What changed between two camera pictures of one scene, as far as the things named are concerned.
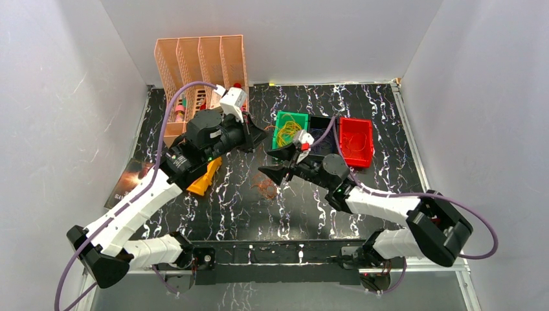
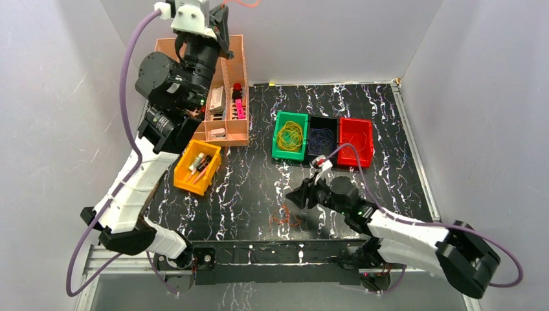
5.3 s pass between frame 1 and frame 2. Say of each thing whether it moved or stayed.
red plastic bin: stayed
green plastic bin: stayed
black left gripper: moved
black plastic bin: stayed
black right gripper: moved
